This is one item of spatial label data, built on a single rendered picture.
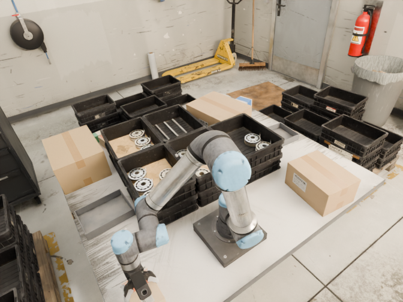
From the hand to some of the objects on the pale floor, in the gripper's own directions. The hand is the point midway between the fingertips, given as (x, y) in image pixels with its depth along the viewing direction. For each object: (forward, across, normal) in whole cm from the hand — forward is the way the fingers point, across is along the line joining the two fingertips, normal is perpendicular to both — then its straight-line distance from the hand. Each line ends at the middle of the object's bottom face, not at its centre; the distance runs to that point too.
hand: (143, 293), depth 114 cm
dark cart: (+75, +57, -206) cm, 227 cm away
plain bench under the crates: (+75, -66, -59) cm, 116 cm away
